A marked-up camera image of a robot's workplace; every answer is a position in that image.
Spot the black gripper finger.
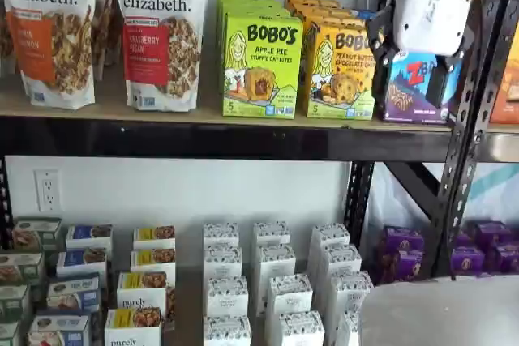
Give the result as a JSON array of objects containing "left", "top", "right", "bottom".
[
  {"left": 367, "top": 0, "right": 401, "bottom": 114},
  {"left": 425, "top": 33, "right": 465, "bottom": 109}
]

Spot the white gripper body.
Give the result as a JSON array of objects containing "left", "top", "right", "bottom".
[{"left": 384, "top": 0, "right": 476, "bottom": 58}]

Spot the blue purple Zbar box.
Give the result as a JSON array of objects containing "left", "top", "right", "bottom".
[
  {"left": 351, "top": 8, "right": 382, "bottom": 23},
  {"left": 376, "top": 49, "right": 460, "bottom": 125}
]

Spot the orange snack box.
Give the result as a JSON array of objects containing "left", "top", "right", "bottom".
[{"left": 489, "top": 72, "right": 519, "bottom": 125}]

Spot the black neighbouring shelf rack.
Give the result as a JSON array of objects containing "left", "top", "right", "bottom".
[{"left": 457, "top": 0, "right": 519, "bottom": 278}]

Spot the purple snack box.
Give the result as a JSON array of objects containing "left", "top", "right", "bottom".
[
  {"left": 488, "top": 239, "right": 519, "bottom": 275},
  {"left": 376, "top": 225, "right": 426, "bottom": 254},
  {"left": 465, "top": 220, "right": 513, "bottom": 248},
  {"left": 448, "top": 244, "right": 487, "bottom": 279},
  {"left": 373, "top": 250, "right": 426, "bottom": 285}
]

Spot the white organic pantry box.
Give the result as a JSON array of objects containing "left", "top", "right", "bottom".
[
  {"left": 324, "top": 271, "right": 374, "bottom": 325},
  {"left": 252, "top": 220, "right": 290, "bottom": 248},
  {"left": 202, "top": 314, "right": 253, "bottom": 346},
  {"left": 203, "top": 245, "right": 243, "bottom": 280},
  {"left": 315, "top": 243, "right": 363, "bottom": 283},
  {"left": 264, "top": 274, "right": 314, "bottom": 327},
  {"left": 277, "top": 310, "right": 326, "bottom": 346},
  {"left": 334, "top": 308, "right": 368, "bottom": 346},
  {"left": 206, "top": 276, "right": 250, "bottom": 318},
  {"left": 307, "top": 223, "right": 351, "bottom": 280},
  {"left": 255, "top": 243, "right": 297, "bottom": 318},
  {"left": 202, "top": 221, "right": 241, "bottom": 249}
]

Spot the black metal shelf rack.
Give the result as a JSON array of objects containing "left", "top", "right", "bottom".
[{"left": 0, "top": 0, "right": 519, "bottom": 282}]

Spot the wooden shelf board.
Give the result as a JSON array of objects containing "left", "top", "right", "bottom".
[{"left": 0, "top": 52, "right": 454, "bottom": 133}]

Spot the yellow label granola box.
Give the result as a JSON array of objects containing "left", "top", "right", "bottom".
[
  {"left": 132, "top": 224, "right": 177, "bottom": 251},
  {"left": 116, "top": 271, "right": 177, "bottom": 311},
  {"left": 104, "top": 306, "right": 176, "bottom": 346},
  {"left": 129, "top": 247, "right": 177, "bottom": 279}
]

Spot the blue label oatmeal box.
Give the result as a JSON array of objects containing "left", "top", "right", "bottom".
[
  {"left": 26, "top": 312, "right": 92, "bottom": 346},
  {"left": 65, "top": 223, "right": 114, "bottom": 254},
  {"left": 45, "top": 274, "right": 102, "bottom": 315},
  {"left": 55, "top": 246, "right": 109, "bottom": 283}
]

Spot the green label oatmeal box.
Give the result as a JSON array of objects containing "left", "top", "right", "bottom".
[
  {"left": 11, "top": 216, "right": 63, "bottom": 253},
  {"left": 0, "top": 284, "right": 32, "bottom": 322},
  {"left": 0, "top": 251, "right": 46, "bottom": 287},
  {"left": 0, "top": 320, "right": 22, "bottom": 346}
]

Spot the translucent white plastic bag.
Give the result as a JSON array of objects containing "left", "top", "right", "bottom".
[{"left": 369, "top": 162, "right": 448, "bottom": 275}]

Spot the granola bag red label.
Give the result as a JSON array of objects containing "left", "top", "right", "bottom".
[{"left": 112, "top": 0, "right": 208, "bottom": 113}]

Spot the white granola pouch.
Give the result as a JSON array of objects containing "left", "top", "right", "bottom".
[
  {"left": 0, "top": 7, "right": 18, "bottom": 78},
  {"left": 92, "top": 0, "right": 118, "bottom": 80}
]

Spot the granola bag orange label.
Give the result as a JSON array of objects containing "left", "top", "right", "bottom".
[{"left": 0, "top": 0, "right": 98, "bottom": 111}]

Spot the white wall outlet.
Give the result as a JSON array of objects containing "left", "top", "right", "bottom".
[{"left": 34, "top": 168, "right": 62, "bottom": 212}]

